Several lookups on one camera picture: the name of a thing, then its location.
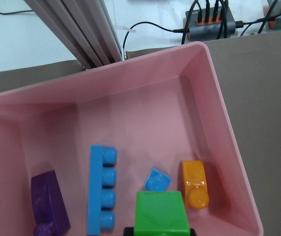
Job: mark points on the orange block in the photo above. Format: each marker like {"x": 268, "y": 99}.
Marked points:
{"x": 195, "y": 191}

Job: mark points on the small blue block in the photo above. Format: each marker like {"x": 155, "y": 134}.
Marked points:
{"x": 157, "y": 181}

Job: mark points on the long blue block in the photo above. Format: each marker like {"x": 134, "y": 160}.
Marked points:
{"x": 101, "y": 193}

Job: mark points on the pink plastic box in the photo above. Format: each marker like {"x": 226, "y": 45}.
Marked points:
{"x": 156, "y": 110}

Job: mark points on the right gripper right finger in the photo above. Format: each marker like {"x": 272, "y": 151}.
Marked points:
{"x": 192, "y": 232}

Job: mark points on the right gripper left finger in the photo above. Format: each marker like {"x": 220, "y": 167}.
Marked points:
{"x": 128, "y": 231}

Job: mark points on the green block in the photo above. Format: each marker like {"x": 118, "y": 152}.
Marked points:
{"x": 160, "y": 214}

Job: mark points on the purple block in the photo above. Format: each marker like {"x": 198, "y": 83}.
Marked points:
{"x": 49, "y": 211}

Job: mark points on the aluminium frame post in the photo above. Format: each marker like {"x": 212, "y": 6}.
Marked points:
{"x": 84, "y": 27}

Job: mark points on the grey usb hub near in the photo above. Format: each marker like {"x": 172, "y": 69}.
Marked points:
{"x": 209, "y": 30}

